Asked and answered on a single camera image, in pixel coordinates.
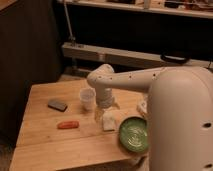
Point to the wooden table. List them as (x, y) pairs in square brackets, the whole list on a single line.
[(41, 146)]

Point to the orange carrot toy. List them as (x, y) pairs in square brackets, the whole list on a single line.
[(68, 125)]

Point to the green ceramic bowl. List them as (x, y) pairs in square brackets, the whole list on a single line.
[(133, 134)]

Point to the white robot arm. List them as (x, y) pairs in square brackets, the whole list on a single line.
[(180, 112)]

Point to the metal pole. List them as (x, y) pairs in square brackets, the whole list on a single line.
[(72, 37)]

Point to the grey rectangular block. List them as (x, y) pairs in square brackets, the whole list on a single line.
[(57, 105)]

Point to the white tube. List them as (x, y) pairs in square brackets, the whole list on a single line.
[(142, 107)]

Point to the grey metal shelf beam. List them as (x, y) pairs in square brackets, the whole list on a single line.
[(113, 56)]

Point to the black handle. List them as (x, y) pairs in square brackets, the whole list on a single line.
[(173, 59)]

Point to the upper wooden shelf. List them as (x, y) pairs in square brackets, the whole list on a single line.
[(145, 7)]

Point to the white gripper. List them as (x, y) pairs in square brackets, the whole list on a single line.
[(103, 105)]

